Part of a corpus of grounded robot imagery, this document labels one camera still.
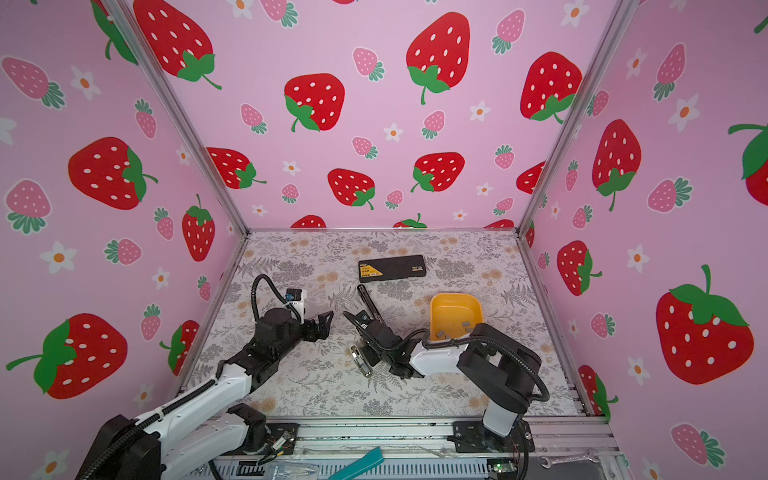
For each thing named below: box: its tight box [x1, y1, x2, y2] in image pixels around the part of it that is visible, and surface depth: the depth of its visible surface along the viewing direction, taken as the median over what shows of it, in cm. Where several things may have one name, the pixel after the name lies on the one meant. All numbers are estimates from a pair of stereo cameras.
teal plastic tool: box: [328, 446, 384, 480], surface depth 71 cm
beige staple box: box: [349, 344, 373, 378], surface depth 87 cm
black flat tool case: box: [358, 254, 427, 283], surface depth 109 cm
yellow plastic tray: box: [430, 293, 484, 341], surface depth 97 cm
